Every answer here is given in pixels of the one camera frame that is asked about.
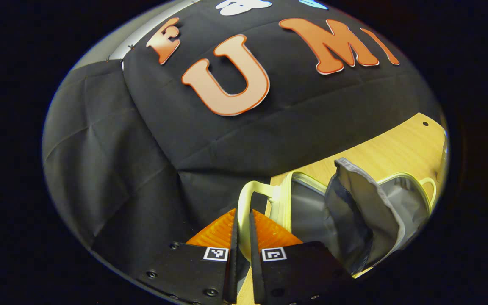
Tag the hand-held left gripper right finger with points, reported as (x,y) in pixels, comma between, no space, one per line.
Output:
(257,279)

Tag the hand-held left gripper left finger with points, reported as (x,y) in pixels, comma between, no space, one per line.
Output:
(233,275)

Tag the pale yellow small suitcase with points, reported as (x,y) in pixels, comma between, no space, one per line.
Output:
(311,212)

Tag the black backdrop cloth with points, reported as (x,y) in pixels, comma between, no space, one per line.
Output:
(142,148)

